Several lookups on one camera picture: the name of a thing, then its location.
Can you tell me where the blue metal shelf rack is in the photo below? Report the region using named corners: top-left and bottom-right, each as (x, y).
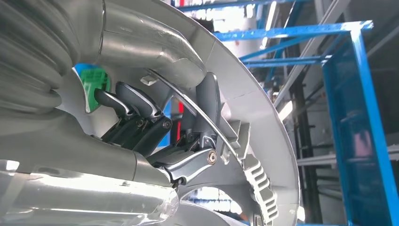
top-left (215, 20), bottom-right (399, 226)

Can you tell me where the green plastic crate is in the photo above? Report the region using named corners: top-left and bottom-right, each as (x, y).
top-left (80, 68), bottom-right (111, 113)

